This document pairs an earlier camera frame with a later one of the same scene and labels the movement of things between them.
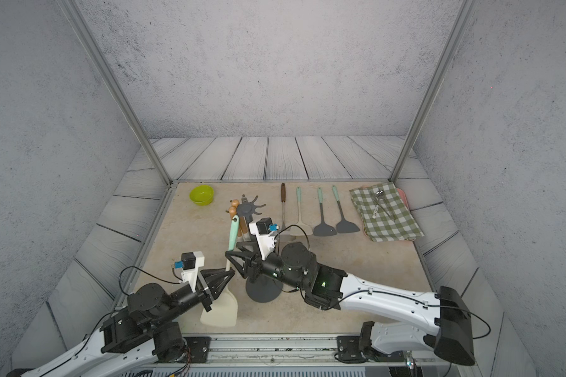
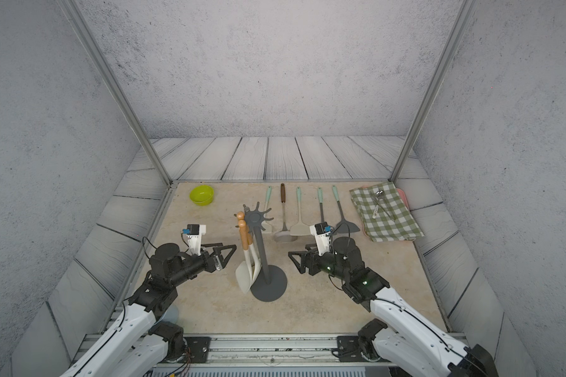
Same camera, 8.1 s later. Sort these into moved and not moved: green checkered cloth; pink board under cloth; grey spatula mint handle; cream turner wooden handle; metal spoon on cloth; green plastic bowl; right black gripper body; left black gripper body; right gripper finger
Moved: right black gripper body; left black gripper body; right gripper finger; cream turner wooden handle
Not moved: green checkered cloth; pink board under cloth; green plastic bowl; grey spatula mint handle; metal spoon on cloth
